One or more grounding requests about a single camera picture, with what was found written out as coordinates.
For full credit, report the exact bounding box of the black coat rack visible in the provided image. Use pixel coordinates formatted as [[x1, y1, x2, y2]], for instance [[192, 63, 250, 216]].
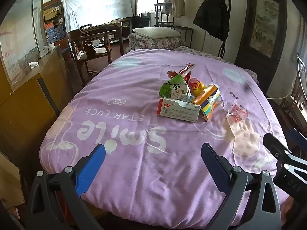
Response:
[[218, 0, 234, 58]]

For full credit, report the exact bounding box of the white medicine box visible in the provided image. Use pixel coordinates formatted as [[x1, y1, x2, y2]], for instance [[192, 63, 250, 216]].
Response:
[[157, 97, 201, 122]]

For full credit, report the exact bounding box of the yellow net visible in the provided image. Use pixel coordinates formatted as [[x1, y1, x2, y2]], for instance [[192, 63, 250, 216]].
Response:
[[192, 83, 207, 96]]

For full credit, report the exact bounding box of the white dust sheet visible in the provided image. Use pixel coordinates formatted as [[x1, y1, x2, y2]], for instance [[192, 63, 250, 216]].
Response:
[[62, 0, 134, 30]]

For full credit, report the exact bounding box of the black metal bed frame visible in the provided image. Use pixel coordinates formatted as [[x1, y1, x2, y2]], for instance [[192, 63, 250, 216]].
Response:
[[174, 26, 194, 48]]

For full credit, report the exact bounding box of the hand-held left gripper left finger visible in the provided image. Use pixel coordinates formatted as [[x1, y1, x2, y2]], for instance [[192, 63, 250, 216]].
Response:
[[25, 143, 107, 230]]

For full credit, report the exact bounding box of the dark wooden table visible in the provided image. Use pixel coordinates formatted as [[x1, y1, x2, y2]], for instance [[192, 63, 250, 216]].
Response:
[[80, 22, 125, 55]]

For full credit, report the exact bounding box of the wooden cabinet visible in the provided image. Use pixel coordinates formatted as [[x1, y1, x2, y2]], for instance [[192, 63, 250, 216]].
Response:
[[0, 44, 72, 173]]

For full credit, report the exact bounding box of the cream pillow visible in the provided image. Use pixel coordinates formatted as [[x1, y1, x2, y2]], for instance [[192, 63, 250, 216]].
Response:
[[132, 27, 182, 39]]

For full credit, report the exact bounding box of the folded floral quilt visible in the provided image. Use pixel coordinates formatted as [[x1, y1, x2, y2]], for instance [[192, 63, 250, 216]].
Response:
[[128, 33, 185, 51]]

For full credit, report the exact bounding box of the black jacket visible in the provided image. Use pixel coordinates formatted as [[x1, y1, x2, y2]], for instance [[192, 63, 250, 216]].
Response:
[[193, 0, 230, 41]]

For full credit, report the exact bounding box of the floral bedsheet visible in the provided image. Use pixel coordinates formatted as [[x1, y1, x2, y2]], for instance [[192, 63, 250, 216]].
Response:
[[173, 45, 258, 82]]

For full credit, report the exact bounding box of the shelf of boxes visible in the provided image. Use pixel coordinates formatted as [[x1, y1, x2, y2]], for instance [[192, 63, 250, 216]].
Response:
[[43, 0, 66, 44]]

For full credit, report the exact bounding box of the white cable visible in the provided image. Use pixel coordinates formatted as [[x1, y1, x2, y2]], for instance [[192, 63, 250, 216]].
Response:
[[265, 77, 299, 100]]

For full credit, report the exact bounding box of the dark wooden chair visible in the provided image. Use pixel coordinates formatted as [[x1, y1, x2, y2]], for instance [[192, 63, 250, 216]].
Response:
[[68, 29, 113, 82]]

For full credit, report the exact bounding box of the green snack bag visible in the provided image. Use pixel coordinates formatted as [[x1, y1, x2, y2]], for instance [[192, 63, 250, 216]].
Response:
[[159, 74, 190, 101]]

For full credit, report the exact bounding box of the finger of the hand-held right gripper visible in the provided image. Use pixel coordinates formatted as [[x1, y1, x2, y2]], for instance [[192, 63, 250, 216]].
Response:
[[263, 132, 292, 161]]

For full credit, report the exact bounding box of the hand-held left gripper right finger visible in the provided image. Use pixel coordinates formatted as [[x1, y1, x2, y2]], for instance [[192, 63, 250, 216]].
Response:
[[201, 143, 282, 230]]

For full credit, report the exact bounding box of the framed landscape painting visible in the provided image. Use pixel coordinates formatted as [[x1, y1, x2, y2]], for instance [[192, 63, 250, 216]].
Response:
[[235, 0, 288, 67]]

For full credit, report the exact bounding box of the clear red-printed wrapper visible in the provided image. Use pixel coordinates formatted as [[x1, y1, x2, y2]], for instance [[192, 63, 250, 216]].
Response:
[[227, 103, 249, 123]]

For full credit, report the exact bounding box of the colourful tissue box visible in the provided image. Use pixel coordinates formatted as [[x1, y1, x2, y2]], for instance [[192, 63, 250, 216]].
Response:
[[191, 84, 220, 121]]

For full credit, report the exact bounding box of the red snack bag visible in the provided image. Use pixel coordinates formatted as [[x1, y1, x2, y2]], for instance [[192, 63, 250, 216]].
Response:
[[168, 63, 196, 81]]

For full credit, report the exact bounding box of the red plastic wrapper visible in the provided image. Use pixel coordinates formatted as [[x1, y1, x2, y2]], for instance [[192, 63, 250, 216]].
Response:
[[188, 77, 202, 91]]

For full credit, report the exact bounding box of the wall poster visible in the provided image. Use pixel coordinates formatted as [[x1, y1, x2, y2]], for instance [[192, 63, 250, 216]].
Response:
[[0, 30, 21, 90]]

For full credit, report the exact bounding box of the purple printed blanket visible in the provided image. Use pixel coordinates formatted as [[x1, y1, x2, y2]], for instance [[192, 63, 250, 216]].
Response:
[[39, 48, 292, 229]]

